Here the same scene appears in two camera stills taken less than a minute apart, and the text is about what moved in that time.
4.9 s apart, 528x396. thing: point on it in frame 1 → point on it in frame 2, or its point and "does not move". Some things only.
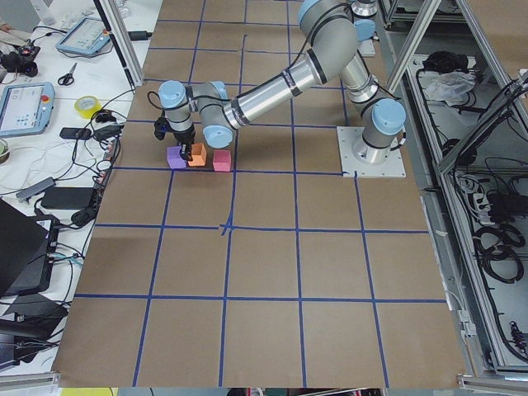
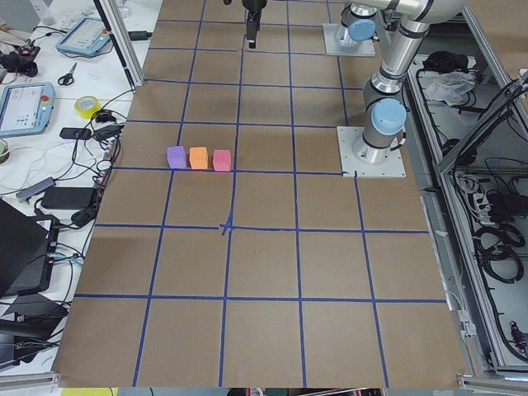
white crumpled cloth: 453,87 does not move
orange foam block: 199,154 does not move
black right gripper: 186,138 → 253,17
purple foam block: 175,158 does not move
